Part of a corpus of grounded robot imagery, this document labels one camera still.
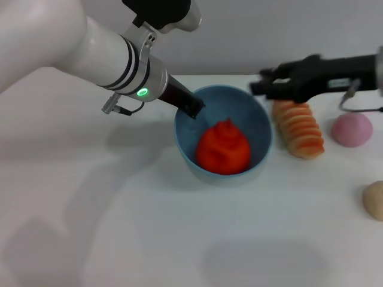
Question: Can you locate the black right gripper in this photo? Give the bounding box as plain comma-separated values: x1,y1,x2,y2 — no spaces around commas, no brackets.
249,54,378,104

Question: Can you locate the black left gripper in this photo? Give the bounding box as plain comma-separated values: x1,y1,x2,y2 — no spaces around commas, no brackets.
157,74,206,120

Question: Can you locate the orange toy fruit with stem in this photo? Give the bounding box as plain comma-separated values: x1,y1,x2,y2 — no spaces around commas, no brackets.
196,117,251,176

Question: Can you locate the blue bowl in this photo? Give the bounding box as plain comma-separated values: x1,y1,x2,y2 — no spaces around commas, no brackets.
174,85,273,186

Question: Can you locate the orange striped bread roll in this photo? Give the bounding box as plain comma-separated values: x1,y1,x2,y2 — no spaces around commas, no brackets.
272,100,326,159

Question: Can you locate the pink round bun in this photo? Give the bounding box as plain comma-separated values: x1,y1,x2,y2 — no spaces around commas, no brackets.
331,112,374,148

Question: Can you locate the beige round bun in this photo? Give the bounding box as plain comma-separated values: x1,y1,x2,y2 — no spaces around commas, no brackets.
363,181,383,221

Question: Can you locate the left wrist cable with plug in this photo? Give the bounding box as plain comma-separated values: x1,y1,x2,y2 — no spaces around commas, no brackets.
101,92,144,116

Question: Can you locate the wrist cable with plug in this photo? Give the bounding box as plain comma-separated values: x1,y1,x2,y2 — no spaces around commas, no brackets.
101,92,144,116
339,79,383,114

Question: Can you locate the right wrist cable with plug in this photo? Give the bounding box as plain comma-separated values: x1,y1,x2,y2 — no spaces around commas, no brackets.
339,79,383,114

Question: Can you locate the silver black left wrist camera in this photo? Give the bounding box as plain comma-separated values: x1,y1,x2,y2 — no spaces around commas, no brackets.
121,0,202,57

